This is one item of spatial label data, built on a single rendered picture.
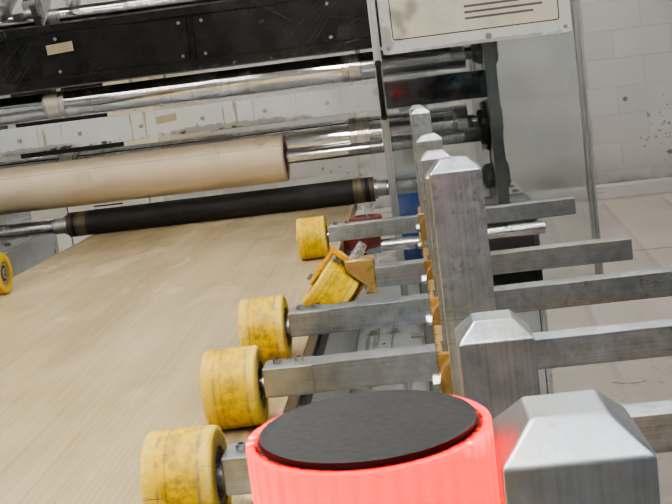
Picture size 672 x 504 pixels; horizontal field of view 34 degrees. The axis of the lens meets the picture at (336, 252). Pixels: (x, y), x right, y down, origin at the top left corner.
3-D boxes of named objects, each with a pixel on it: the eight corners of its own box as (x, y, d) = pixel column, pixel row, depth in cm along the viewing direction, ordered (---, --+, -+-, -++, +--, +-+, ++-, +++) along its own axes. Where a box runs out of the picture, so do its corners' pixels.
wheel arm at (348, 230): (573, 212, 205) (571, 193, 205) (576, 214, 202) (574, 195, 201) (312, 242, 209) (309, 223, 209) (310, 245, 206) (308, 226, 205)
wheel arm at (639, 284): (671, 290, 132) (669, 261, 131) (679, 296, 128) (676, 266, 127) (264, 334, 135) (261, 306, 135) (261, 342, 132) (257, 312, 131)
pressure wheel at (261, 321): (284, 349, 128) (294, 366, 135) (280, 285, 131) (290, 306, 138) (234, 354, 128) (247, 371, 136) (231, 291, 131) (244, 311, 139)
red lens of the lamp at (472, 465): (490, 459, 29) (482, 381, 29) (513, 556, 24) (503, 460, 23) (272, 480, 30) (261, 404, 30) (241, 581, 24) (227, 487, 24)
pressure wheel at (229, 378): (256, 328, 109) (253, 387, 103) (270, 381, 114) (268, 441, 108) (198, 334, 109) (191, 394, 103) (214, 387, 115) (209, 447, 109)
